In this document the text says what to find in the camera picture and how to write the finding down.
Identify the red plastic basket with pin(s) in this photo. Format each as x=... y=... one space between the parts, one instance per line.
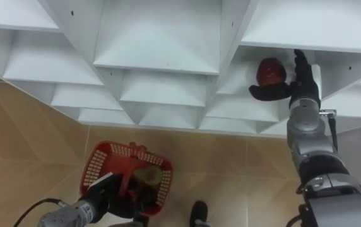
x=117 y=164

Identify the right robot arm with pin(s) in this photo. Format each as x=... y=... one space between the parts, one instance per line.
x=322 y=164

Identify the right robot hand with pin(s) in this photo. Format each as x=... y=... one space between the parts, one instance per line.
x=305 y=83

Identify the green avocado soft toy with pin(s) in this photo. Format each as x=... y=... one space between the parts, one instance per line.
x=149 y=175

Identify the red apple soft toy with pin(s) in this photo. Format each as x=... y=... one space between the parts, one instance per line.
x=270 y=72

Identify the white shelf unit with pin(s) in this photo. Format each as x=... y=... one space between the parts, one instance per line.
x=161 y=47

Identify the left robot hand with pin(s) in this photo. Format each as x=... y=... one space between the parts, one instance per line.
x=114 y=195

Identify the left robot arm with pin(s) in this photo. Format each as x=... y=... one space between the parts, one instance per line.
x=68 y=216

